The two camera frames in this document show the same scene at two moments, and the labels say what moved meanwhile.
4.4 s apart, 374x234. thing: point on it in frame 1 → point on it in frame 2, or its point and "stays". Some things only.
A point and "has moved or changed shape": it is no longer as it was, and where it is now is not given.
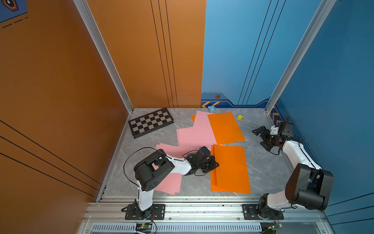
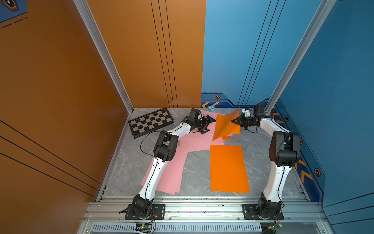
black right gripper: (260, 130) → (240, 121)
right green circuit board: (275, 226) stays
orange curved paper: (225, 128) has moved or changed shape
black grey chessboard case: (151, 122) stays
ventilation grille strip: (180, 227) stays
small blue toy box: (212, 109) stays
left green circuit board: (145, 227) stays
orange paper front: (232, 170) has moved or changed shape
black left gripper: (213, 162) → (205, 123)
